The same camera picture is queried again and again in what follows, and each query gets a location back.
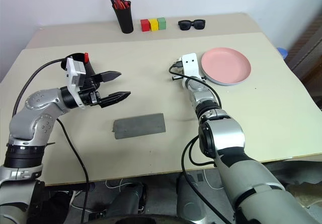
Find grey glasses case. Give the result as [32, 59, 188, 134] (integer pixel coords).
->
[112, 112, 167, 140]

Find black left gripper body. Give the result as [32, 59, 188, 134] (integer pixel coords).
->
[77, 77, 101, 108]

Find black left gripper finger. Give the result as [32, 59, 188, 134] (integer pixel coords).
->
[98, 91, 132, 109]
[90, 70, 122, 84]

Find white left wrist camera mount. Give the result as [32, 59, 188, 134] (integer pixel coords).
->
[65, 56, 88, 108]

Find black table frame bar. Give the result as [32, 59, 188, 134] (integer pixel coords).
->
[49, 182, 96, 192]

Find black sunglasses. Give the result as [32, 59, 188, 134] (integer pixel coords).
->
[178, 19, 206, 31]

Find dark grey rounded leg shape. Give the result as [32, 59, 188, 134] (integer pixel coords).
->
[107, 182, 149, 218]
[176, 174, 228, 224]

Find white floor cable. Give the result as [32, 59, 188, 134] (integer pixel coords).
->
[202, 170, 225, 190]
[105, 178, 132, 192]

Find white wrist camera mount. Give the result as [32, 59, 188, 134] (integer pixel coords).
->
[65, 56, 88, 108]
[181, 53, 207, 83]

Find blue round container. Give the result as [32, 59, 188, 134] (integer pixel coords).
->
[276, 47, 289, 60]

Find blue plate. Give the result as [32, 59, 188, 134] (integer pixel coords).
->
[200, 66, 250, 87]

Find pink plate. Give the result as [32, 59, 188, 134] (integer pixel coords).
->
[200, 47, 252, 85]

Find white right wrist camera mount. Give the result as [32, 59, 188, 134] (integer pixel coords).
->
[181, 53, 207, 83]

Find black pen cup with pens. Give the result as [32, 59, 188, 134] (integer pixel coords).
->
[113, 6, 134, 34]

